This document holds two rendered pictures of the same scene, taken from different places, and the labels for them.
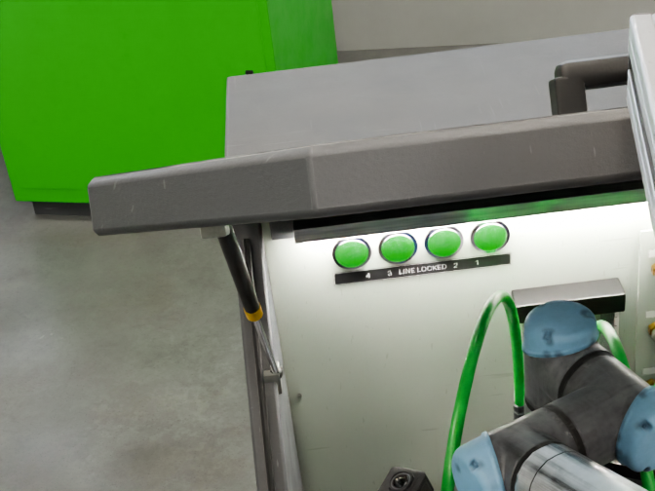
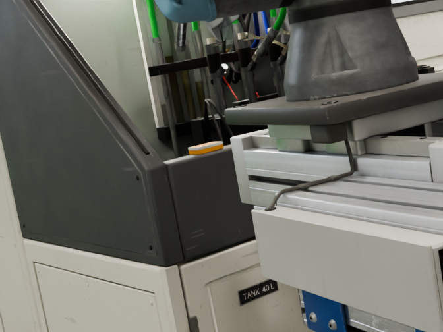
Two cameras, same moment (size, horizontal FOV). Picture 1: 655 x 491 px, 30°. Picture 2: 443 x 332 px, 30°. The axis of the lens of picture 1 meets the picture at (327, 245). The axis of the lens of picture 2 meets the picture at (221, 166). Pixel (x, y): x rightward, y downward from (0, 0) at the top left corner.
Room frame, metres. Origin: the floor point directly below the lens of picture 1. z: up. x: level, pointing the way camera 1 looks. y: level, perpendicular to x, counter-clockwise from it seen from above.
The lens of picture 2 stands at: (-0.31, 0.77, 1.11)
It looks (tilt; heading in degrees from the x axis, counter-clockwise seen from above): 8 degrees down; 324
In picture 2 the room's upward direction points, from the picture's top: 10 degrees counter-clockwise
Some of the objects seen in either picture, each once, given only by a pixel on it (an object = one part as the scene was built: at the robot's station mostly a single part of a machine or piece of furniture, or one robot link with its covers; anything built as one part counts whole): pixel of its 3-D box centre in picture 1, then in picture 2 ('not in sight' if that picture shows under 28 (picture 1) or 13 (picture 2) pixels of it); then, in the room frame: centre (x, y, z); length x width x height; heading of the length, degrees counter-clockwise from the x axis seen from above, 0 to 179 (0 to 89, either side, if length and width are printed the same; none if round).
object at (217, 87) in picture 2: not in sight; (223, 95); (1.02, -0.23, 1.02); 0.05 x 0.03 x 0.21; 179
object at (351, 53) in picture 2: not in sight; (345, 46); (0.36, 0.08, 1.09); 0.15 x 0.15 x 0.10
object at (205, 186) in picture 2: not in sight; (311, 168); (0.80, -0.22, 0.87); 0.62 x 0.04 x 0.16; 89
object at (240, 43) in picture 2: not in sight; (254, 88); (1.02, -0.31, 1.02); 0.05 x 0.03 x 0.21; 179
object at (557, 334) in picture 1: (561, 359); not in sight; (0.98, -0.23, 1.44); 0.09 x 0.08 x 0.11; 24
